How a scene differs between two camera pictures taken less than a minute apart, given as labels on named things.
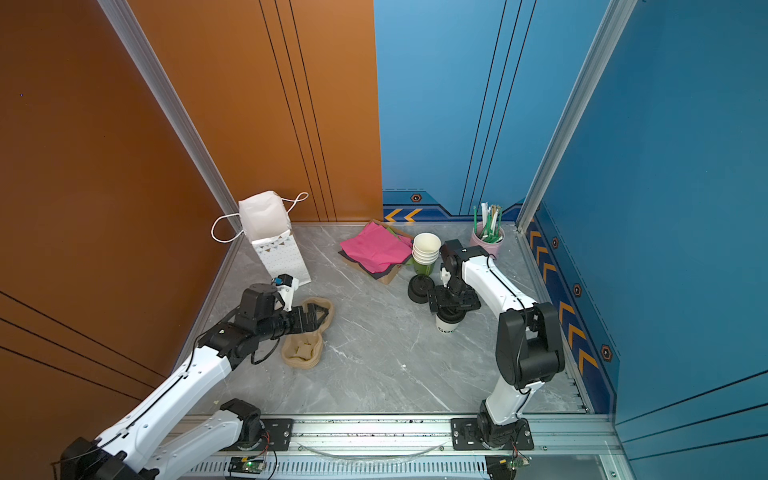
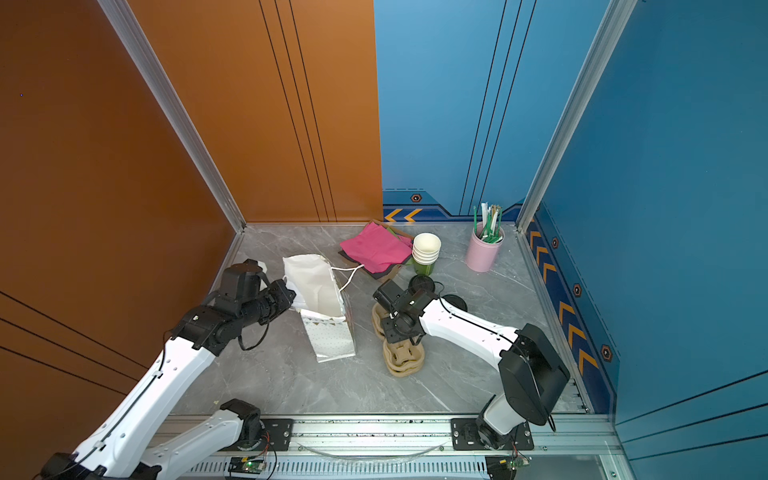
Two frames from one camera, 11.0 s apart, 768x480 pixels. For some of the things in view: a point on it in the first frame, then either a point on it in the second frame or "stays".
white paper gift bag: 264,218 → 321,305
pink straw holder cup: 491,248 stays
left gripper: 313,323 → 280,289
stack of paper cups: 425,252 stays
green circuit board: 246,464 stays
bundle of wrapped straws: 488,222 stays
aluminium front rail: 421,448 stays
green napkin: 394,233 stays
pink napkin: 376,247 stays
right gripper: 468,303 → 390,336
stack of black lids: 418,288 stays
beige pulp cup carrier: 303,350 → 402,359
